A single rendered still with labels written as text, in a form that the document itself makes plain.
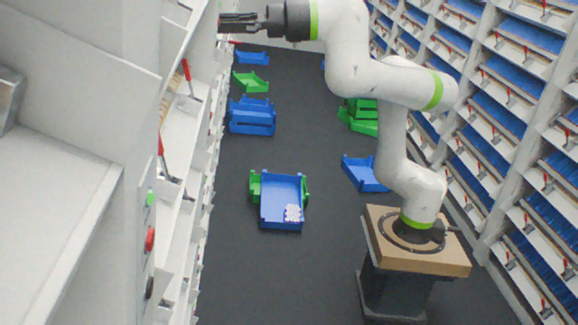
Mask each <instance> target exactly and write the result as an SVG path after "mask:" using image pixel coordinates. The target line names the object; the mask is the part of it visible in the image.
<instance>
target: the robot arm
mask: <svg viewBox="0 0 578 325"><path fill-rule="evenodd" d="M368 22H369V14H368V8H367V6H366V5H365V3H364V2H363V1H362V0H285V1H284V6H282V4H272V5H267V6H266V14H259V13H258V12H255V11H251V12H240V13H220V14H219V26H218V29H217V33H253V34H255V33H256V32H259V30H264V29H266V30H267V37H268V38H283V37H284V36H285V40H286V41H287V42H289V43H292V44H293V49H296V44H297V43H298V42H299V43H300V42H313V41H321V42H323V44H324V78H325V83H326V85H327V87H328V89H329V90H331V91H332V92H333V93H334V94H335V95H337V96H339V97H342V98H374V99H376V100H377V107H378V136H377V146H376V153H375V159H374V163H373V175H374V177H375V179H376V180H377V181H378V182H379V183H380V184H382V185H384V186H385V187H387V188H388V189H390V190H392V191H393V192H394V193H396V194H397V195H399V196H401V197H402V199H403V201H402V204H401V207H400V213H399V216H398V217H397V218H396V219H395V220H394V221H393V223H392V227H391V228H392V230H393V232H394V233H395V235H396V236H398V237H399V238H401V239H402V240H404V241H406V242H408V243H411V244H418V245H423V244H427V243H429V242H430V241H431V240H432V241H434V243H436V244H439V245H441V244H442V242H443V237H444V236H447V234H446V231H451V232H457V233H461V232H462V228H461V227H454V226H447V224H446V223H445V222H443V221H442V219H441V218H437V215H438V213H439V210H440V208H441V206H442V203H443V199H444V197H445V194H446V191H447V189H448V183H447V181H446V179H445V178H444V177H443V176H441V175H440V174H438V173H436V172H432V171H430V170H428V169H425V168H424V167H422V166H420V165H417V164H415V163H413V162H410V161H409V160H407V159H406V113H407V109H408V108H409V109H412V110H418V111H423V112H427V113H433V114H441V113H444V112H446V111H448V110H449V109H451V108H452V107H453V106H454V105H455V103H456V101H457V99H458V96H459V88H458V85H457V83H456V81H455V80H454V79H453V78H452V77H451V76H449V75H447V74H445V73H441V72H439V71H435V70H429V69H426V68H424V67H421V66H418V65H416V64H414V63H413V62H410V61H408V60H406V59H404V58H402V57H398V56H390V57H386V58H384V59H383V60H382V61H378V60H372V59H370V58H369V51H368Z"/></svg>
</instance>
